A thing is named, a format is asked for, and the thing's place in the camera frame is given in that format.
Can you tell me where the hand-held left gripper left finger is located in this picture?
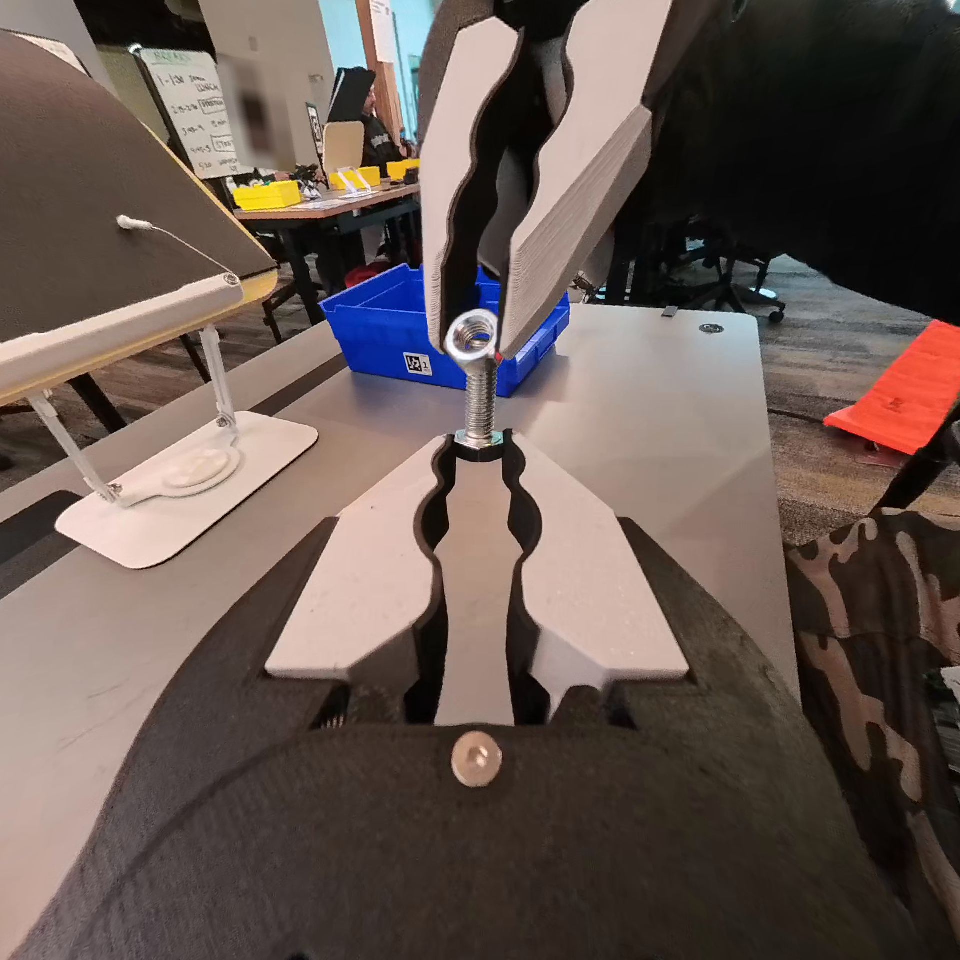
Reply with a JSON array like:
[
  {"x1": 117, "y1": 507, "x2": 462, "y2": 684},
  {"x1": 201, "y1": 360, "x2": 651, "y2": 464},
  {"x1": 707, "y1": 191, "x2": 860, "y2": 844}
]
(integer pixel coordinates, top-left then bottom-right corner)
[{"x1": 263, "y1": 435, "x2": 457, "y2": 727}]

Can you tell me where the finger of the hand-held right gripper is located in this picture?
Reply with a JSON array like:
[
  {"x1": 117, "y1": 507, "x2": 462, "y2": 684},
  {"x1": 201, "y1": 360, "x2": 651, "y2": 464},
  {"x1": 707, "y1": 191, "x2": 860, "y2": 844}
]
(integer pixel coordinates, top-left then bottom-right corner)
[
  {"x1": 418, "y1": 15, "x2": 528, "y2": 352},
  {"x1": 497, "y1": 0, "x2": 674, "y2": 363}
]

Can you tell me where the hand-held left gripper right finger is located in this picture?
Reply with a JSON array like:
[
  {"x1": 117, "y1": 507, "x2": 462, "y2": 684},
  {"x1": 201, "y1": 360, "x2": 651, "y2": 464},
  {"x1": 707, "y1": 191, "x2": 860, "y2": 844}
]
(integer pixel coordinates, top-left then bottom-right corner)
[{"x1": 504, "y1": 429, "x2": 693, "y2": 727}]

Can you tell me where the silver hex nut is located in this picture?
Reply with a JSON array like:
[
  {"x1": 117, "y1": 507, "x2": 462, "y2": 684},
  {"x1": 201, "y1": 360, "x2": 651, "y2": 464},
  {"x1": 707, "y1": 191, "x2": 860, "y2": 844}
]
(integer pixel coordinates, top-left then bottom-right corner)
[{"x1": 442, "y1": 309, "x2": 502, "y2": 363}]

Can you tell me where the blue plastic bin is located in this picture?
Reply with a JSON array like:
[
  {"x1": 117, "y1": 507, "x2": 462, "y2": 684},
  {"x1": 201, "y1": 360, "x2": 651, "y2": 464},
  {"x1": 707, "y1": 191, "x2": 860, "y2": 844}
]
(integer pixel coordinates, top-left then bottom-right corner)
[{"x1": 318, "y1": 262, "x2": 571, "y2": 399}]

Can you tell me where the silver hex bolt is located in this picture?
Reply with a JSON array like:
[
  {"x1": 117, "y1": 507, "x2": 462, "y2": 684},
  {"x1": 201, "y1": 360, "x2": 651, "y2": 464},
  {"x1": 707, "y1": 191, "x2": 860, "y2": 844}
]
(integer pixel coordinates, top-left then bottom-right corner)
[{"x1": 452, "y1": 351, "x2": 513, "y2": 461}]

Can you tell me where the person's right forearm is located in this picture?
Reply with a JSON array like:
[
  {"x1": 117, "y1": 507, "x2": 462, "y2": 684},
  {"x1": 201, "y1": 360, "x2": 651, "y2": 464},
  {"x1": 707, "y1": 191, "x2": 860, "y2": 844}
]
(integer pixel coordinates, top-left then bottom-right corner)
[{"x1": 637, "y1": 0, "x2": 960, "y2": 331}]

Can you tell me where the beige board book stand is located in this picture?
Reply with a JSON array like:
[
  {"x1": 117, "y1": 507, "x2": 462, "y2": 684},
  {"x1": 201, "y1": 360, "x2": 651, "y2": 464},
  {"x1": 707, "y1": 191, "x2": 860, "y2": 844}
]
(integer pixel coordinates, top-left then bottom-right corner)
[{"x1": 322, "y1": 120, "x2": 367, "y2": 175}]

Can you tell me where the wooden office desk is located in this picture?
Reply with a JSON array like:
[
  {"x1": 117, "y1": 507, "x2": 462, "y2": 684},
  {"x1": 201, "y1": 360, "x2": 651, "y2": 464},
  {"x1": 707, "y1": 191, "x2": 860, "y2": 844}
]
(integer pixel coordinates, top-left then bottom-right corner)
[{"x1": 234, "y1": 178, "x2": 423, "y2": 226}]

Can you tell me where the white book stand wooden board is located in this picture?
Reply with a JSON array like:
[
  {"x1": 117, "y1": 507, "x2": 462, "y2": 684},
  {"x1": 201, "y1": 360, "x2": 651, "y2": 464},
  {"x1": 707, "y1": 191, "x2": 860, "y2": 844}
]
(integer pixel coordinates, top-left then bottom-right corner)
[{"x1": 0, "y1": 28, "x2": 321, "y2": 571}]

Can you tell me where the black office chair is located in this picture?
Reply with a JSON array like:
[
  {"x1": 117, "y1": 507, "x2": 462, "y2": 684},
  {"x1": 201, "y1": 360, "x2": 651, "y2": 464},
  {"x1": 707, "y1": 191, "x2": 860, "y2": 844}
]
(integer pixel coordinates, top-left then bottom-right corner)
[{"x1": 660, "y1": 243, "x2": 789, "y2": 325}]

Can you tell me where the handwritten whiteboard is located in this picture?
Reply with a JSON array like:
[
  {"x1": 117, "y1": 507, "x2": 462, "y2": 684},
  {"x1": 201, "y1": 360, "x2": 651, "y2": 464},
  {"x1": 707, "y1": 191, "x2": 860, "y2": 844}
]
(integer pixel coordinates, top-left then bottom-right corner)
[{"x1": 137, "y1": 47, "x2": 243, "y2": 181}]

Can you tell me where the orange red plastic bin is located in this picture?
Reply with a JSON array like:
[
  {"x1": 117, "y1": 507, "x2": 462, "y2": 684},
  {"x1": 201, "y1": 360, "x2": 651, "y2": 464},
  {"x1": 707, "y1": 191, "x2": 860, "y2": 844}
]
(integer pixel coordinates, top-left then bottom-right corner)
[{"x1": 822, "y1": 320, "x2": 960, "y2": 457}]

